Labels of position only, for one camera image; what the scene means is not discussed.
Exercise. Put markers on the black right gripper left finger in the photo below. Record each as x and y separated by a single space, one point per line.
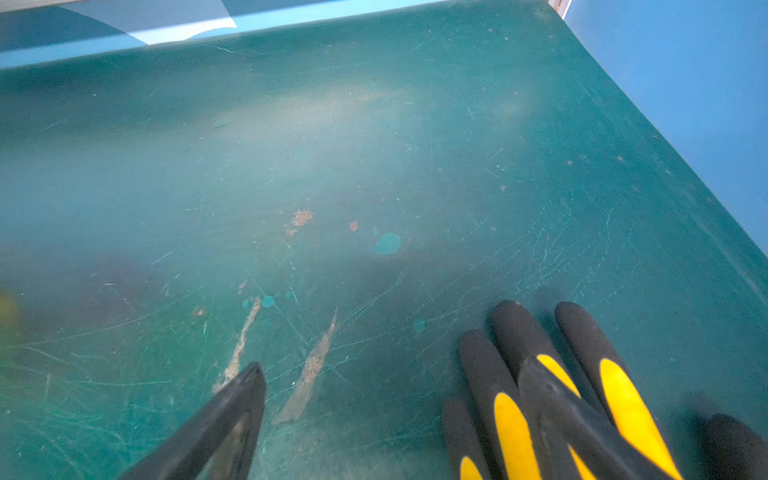
219 440

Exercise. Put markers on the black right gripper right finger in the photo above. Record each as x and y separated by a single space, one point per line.
557 413

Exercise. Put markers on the yellow black work glove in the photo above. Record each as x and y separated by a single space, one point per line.
490 436

